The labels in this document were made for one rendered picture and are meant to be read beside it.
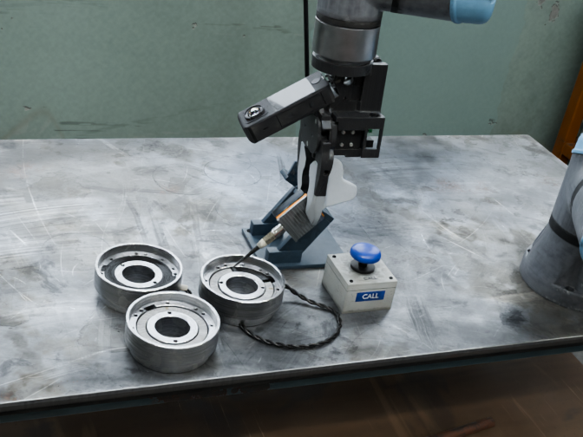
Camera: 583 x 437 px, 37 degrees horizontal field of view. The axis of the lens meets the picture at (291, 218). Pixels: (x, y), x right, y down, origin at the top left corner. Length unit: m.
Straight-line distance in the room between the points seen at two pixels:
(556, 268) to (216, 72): 1.69
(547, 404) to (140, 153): 0.77
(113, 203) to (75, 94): 1.42
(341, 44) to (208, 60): 1.75
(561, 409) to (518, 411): 0.08
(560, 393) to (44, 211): 0.87
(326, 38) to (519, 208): 0.61
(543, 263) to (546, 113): 2.16
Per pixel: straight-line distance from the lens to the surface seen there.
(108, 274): 1.08
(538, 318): 1.23
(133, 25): 2.63
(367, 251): 1.11
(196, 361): 0.97
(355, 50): 1.00
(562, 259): 1.26
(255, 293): 1.07
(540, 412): 1.49
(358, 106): 1.05
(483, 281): 1.26
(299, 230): 1.10
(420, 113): 3.10
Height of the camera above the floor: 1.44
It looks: 29 degrees down
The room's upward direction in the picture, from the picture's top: 10 degrees clockwise
